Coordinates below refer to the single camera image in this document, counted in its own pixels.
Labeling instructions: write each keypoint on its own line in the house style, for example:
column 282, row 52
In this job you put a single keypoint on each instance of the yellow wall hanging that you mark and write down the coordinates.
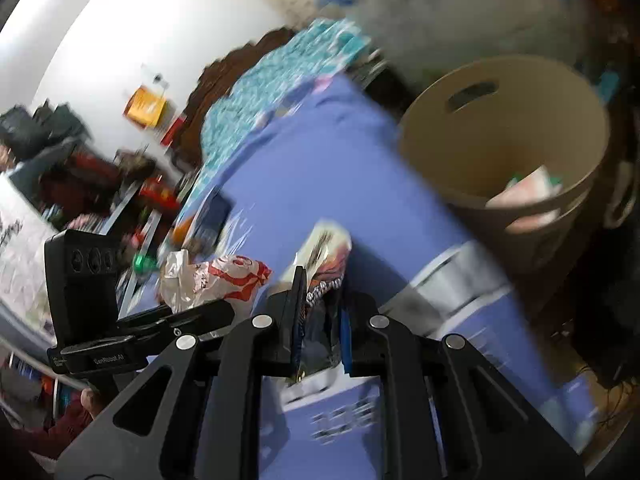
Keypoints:
column 145, row 107

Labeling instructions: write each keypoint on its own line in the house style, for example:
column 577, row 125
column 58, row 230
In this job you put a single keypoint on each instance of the beige round trash bin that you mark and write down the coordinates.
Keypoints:
column 476, row 128

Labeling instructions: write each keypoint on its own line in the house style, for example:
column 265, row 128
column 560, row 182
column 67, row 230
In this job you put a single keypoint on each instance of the white tissue pack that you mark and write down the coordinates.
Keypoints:
column 536, row 187

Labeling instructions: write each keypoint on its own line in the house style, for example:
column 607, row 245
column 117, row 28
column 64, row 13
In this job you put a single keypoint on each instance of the carved wooden headboard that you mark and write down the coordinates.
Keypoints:
column 216, row 82

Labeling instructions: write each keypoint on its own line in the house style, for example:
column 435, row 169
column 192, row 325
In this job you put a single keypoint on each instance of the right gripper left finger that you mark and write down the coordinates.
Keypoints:
column 191, row 399

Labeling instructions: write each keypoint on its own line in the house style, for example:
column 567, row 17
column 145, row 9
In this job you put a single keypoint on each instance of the teal patterned blanket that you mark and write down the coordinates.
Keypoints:
column 322, row 49

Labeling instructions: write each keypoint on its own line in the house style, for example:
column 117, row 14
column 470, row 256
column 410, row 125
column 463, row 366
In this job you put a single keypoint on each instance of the red white plastic bag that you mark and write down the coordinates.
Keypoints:
column 235, row 279

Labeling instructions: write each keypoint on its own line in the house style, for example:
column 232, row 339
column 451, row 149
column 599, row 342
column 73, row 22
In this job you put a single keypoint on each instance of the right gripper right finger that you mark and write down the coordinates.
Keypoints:
column 447, row 412

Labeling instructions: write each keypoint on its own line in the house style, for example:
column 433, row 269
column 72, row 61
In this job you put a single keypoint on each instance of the clear bin blue lid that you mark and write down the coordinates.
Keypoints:
column 425, row 39

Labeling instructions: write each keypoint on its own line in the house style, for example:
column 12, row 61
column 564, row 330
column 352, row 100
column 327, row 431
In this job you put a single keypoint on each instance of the dark blue milk carton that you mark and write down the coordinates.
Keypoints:
column 210, row 221

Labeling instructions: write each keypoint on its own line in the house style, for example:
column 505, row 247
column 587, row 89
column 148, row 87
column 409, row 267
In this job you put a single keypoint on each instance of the purple patterned bedsheet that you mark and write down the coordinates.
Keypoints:
column 332, row 160

